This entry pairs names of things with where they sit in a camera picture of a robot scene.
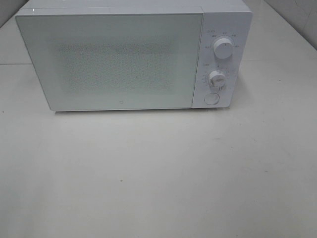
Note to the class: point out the upper white power knob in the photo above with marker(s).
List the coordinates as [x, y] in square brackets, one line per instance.
[223, 47]

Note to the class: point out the white microwave door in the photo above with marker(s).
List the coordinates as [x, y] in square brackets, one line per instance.
[114, 62]

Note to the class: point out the round white door button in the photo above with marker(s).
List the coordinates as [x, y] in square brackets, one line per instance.
[211, 99]

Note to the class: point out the white microwave oven body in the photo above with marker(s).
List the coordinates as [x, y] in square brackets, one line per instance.
[221, 18]

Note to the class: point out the white timer knob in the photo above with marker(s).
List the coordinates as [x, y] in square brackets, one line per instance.
[216, 79]

